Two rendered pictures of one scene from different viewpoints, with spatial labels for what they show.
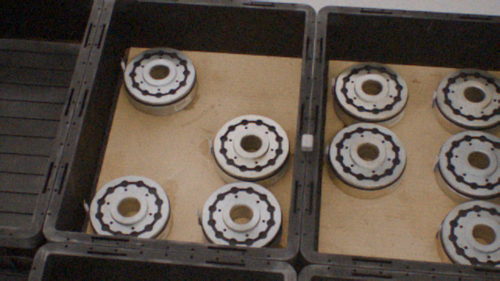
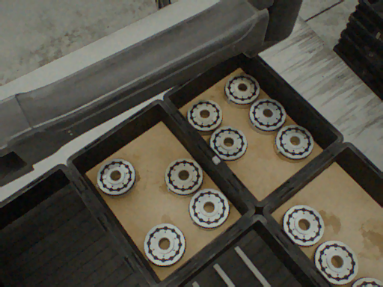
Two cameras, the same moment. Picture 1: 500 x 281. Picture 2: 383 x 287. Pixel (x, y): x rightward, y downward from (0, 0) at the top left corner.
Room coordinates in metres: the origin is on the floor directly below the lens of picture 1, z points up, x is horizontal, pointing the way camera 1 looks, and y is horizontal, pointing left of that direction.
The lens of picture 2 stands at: (0.35, 0.20, 1.81)
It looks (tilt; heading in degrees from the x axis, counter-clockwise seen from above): 66 degrees down; 317
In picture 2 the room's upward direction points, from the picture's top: 2 degrees counter-clockwise
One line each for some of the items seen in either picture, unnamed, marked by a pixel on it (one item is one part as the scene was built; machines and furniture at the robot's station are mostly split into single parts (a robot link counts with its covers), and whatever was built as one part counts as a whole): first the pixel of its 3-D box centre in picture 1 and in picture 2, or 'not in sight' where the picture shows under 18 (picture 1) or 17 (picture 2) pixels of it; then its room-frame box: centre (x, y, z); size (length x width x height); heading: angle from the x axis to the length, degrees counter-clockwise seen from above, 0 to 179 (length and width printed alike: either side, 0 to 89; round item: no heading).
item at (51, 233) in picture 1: (192, 115); (158, 185); (0.62, 0.07, 0.92); 0.40 x 0.30 x 0.02; 173
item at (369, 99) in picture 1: (371, 88); (204, 113); (0.70, -0.17, 0.86); 0.05 x 0.05 x 0.01
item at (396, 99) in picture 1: (371, 90); (204, 114); (0.70, -0.17, 0.86); 0.10 x 0.10 x 0.01
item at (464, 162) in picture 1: (478, 161); (268, 113); (0.57, -0.30, 0.86); 0.05 x 0.05 x 0.01
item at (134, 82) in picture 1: (159, 75); (116, 176); (0.74, 0.12, 0.86); 0.10 x 0.10 x 0.01
